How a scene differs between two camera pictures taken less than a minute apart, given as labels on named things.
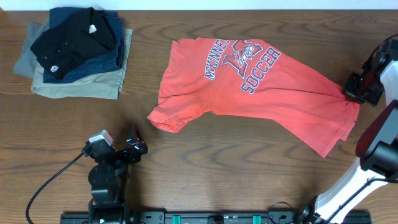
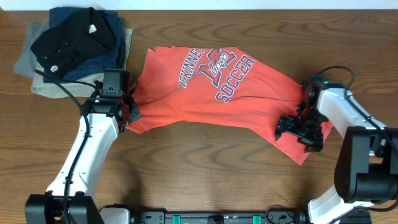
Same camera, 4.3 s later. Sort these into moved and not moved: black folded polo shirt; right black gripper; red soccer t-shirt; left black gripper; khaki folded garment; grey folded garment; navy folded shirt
Moved: left black gripper; right black gripper; red soccer t-shirt
Not moved: black folded polo shirt; navy folded shirt; khaki folded garment; grey folded garment
